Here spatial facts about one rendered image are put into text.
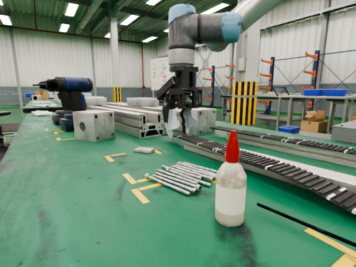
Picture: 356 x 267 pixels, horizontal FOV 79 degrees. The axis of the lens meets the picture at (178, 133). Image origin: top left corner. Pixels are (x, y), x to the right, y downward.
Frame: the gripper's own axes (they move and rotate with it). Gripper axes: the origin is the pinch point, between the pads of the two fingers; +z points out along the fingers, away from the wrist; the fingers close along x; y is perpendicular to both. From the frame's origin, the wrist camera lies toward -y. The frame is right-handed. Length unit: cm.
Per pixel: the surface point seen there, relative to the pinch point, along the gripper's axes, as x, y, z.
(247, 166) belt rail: -2.2, 26.9, 2.4
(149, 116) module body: 1.6, -19.3, -3.7
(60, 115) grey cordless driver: -21, -64, -2
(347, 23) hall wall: 790, -186, -207
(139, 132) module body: -5.6, -14.2, 1.1
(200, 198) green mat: -18.8, 29.9, 3.0
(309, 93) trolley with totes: 313, -84, -7
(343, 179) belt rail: -1.2, 43.3, 0.1
